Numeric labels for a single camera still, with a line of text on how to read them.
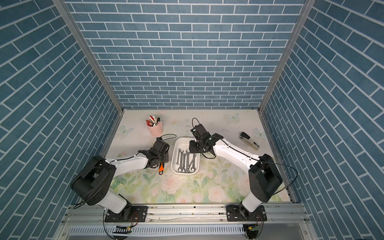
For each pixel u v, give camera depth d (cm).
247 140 99
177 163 91
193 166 90
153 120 102
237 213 74
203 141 64
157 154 73
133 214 74
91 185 44
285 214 77
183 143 98
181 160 93
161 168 89
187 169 89
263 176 44
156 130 102
